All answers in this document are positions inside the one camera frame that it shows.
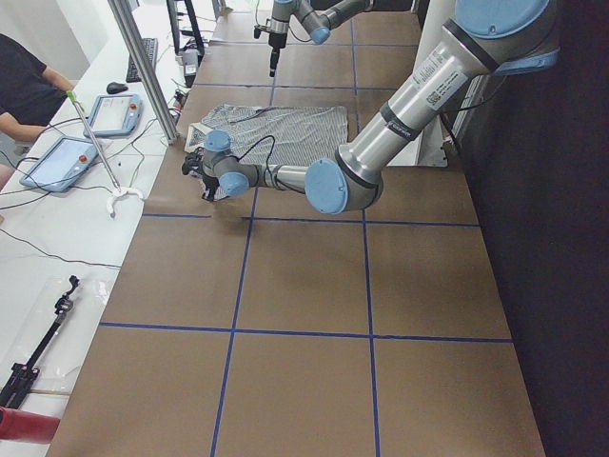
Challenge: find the blue white striped polo shirt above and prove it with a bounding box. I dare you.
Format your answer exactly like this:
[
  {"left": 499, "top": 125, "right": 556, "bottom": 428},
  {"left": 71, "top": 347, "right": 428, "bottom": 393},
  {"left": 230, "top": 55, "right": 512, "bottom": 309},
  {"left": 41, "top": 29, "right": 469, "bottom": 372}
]
[{"left": 184, "top": 103, "right": 349, "bottom": 199}]

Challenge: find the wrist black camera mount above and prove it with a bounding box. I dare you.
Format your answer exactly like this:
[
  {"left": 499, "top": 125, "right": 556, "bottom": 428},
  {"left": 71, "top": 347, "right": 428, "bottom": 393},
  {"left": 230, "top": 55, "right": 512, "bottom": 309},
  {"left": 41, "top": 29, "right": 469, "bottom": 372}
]
[
  {"left": 181, "top": 150, "right": 204, "bottom": 177},
  {"left": 253, "top": 25, "right": 269, "bottom": 39}
]

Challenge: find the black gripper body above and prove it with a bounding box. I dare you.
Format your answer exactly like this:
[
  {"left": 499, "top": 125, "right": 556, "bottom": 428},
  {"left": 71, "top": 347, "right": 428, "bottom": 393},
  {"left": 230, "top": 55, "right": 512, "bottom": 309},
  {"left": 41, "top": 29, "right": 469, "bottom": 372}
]
[
  {"left": 201, "top": 173, "right": 220, "bottom": 192},
  {"left": 268, "top": 32, "right": 285, "bottom": 59}
]

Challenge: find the far blue teach pendant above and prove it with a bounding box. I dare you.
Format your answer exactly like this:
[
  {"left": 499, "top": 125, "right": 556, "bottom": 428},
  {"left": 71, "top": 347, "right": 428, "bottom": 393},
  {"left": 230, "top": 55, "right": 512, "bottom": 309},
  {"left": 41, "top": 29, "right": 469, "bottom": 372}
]
[{"left": 88, "top": 93, "right": 143, "bottom": 138}]

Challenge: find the white reacher grabber stick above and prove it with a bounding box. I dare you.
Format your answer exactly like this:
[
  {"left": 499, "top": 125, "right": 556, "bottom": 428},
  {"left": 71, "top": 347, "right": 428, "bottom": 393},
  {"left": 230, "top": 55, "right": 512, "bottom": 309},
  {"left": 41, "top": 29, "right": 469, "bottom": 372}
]
[{"left": 66, "top": 90, "right": 144, "bottom": 218}]

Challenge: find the red cylinder object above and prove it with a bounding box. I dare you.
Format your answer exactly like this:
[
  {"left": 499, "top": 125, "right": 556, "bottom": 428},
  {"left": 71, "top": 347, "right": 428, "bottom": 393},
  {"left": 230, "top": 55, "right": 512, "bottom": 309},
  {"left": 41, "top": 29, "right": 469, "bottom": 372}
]
[{"left": 0, "top": 407, "right": 60, "bottom": 445}]

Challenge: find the blue teach pendant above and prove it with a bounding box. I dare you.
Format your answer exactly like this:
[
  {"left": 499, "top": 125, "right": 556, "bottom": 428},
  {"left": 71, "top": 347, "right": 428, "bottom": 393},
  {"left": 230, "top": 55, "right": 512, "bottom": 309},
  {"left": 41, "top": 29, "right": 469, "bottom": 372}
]
[
  {"left": 88, "top": 93, "right": 143, "bottom": 138},
  {"left": 20, "top": 136, "right": 98, "bottom": 192}
]

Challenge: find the seated person in black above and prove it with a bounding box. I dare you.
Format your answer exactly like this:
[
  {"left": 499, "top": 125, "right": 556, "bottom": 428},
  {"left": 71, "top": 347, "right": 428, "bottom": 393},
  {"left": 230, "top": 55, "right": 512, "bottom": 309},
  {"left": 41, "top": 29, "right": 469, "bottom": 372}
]
[{"left": 0, "top": 32, "right": 76, "bottom": 189}]

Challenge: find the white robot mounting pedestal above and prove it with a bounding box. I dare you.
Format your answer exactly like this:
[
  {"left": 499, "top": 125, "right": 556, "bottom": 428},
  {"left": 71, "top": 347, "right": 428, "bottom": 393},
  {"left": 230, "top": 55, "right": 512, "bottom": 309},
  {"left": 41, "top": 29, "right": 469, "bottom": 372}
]
[{"left": 389, "top": 0, "right": 456, "bottom": 167}]

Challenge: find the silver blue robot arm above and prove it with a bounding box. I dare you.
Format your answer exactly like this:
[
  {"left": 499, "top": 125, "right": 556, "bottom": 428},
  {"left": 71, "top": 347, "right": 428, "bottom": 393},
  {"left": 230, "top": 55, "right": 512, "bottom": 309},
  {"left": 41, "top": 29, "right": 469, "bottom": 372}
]
[
  {"left": 255, "top": 0, "right": 375, "bottom": 77},
  {"left": 200, "top": 1, "right": 560, "bottom": 214}
]

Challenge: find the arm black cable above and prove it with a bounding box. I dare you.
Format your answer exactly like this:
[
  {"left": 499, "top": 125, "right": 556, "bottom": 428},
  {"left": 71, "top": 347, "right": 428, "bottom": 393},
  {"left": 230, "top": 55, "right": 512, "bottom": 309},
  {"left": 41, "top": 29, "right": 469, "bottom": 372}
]
[{"left": 235, "top": 134, "right": 279, "bottom": 178}]

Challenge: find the black keyboard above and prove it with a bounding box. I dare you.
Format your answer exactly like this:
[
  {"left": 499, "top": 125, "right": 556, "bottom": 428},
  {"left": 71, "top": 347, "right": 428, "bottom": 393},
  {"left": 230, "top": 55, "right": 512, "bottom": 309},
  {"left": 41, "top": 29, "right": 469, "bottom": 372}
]
[{"left": 125, "top": 37, "right": 159, "bottom": 84}]

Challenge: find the black folded tripod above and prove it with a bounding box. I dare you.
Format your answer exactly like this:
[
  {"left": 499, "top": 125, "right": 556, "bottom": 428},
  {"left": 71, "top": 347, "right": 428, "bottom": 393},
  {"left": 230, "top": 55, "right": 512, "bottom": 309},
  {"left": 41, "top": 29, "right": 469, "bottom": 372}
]
[{"left": 1, "top": 275, "right": 80, "bottom": 409}]

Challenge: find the aluminium frame post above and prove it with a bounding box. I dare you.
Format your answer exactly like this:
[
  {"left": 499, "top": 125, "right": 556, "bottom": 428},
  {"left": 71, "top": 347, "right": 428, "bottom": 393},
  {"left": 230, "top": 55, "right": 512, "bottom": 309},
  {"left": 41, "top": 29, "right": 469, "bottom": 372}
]
[{"left": 108, "top": 0, "right": 178, "bottom": 145}]

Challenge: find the black desk cable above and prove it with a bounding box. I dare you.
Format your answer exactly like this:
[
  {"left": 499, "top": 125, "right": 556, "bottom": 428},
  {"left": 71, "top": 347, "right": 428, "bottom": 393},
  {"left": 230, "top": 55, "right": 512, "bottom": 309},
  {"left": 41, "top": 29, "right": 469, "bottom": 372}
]
[{"left": 0, "top": 227, "right": 122, "bottom": 270}]

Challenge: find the near blue teach pendant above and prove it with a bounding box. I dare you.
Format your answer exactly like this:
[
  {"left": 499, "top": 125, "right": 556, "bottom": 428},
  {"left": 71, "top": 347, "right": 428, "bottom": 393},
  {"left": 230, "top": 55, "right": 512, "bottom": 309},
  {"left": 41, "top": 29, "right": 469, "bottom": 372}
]
[{"left": 20, "top": 136, "right": 98, "bottom": 192}]

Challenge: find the grey box on desk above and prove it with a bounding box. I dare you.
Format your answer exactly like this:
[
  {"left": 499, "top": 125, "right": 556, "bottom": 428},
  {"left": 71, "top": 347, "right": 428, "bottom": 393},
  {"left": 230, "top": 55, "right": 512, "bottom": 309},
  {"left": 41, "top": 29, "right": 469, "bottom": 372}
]
[{"left": 182, "top": 49, "right": 200, "bottom": 88}]

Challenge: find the black computer mouse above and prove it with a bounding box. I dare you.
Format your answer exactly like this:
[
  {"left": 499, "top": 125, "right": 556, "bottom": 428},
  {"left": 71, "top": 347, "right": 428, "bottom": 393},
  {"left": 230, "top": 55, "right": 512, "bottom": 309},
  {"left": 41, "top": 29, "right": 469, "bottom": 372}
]
[{"left": 106, "top": 82, "right": 128, "bottom": 95}]

